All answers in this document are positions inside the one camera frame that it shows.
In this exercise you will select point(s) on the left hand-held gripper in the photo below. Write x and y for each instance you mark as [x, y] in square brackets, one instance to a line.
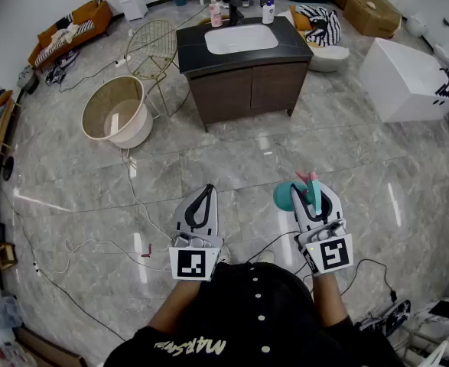
[193, 262]

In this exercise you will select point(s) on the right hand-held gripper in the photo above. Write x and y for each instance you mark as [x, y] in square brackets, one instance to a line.
[333, 254]

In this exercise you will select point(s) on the teal spray bottle pink nozzle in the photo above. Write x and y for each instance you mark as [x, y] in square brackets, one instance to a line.
[283, 197]

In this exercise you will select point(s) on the person's right forearm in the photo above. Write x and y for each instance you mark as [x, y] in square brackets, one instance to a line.
[329, 300]

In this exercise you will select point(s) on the person's left forearm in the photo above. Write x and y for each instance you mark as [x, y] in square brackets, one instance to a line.
[174, 304]

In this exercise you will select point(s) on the pink pump bottle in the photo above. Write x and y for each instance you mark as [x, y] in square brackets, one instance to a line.
[215, 13]

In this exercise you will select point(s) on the white bottle blue cap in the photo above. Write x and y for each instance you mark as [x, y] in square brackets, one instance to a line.
[268, 13]

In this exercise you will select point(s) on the person's left white shoe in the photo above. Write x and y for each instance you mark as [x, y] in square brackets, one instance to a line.
[224, 254]

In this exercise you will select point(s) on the person's white shoe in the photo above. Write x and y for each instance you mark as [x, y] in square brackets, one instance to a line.
[224, 254]
[267, 256]

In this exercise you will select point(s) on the red scrap on floor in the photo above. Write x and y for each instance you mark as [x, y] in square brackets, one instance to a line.
[147, 251]

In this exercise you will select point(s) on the person's right white shoe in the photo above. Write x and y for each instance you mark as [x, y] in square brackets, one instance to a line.
[267, 256]

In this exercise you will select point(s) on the round beige laundry basket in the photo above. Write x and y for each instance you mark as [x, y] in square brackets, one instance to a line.
[132, 124]

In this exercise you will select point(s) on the person's black buttoned shirt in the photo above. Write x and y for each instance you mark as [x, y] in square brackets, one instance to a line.
[254, 319]

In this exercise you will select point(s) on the dark wooden vanity cabinet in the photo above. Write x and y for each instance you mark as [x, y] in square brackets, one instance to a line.
[243, 86]

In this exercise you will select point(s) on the white round tub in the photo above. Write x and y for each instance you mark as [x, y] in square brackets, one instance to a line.
[329, 59]

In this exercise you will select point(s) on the white power strip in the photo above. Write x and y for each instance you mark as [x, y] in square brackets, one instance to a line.
[122, 61]

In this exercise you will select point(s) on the white sink basin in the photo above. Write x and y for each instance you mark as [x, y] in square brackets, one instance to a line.
[241, 39]

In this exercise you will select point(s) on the black white striped cloth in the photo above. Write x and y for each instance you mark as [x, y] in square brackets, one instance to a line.
[325, 27]

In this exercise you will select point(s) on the yellow cushion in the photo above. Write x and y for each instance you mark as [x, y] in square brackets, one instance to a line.
[301, 20]

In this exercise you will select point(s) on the black round stand base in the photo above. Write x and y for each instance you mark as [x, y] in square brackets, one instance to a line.
[8, 168]

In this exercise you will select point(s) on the dark shoes on floor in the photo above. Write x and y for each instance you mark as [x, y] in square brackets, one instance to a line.
[59, 69]

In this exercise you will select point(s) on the large cardboard box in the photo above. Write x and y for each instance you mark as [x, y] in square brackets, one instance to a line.
[373, 17]

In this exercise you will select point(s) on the black faucet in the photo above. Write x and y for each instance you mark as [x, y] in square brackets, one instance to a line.
[235, 15]

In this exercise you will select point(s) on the grey bag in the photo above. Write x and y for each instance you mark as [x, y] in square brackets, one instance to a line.
[28, 80]

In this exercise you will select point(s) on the wooden side shelf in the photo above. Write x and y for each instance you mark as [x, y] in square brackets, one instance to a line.
[0, 121]

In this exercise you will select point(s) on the striped blanket on sofa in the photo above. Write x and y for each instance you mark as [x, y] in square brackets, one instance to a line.
[61, 38]

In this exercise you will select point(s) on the orange sofa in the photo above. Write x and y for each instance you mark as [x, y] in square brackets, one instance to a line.
[94, 17]

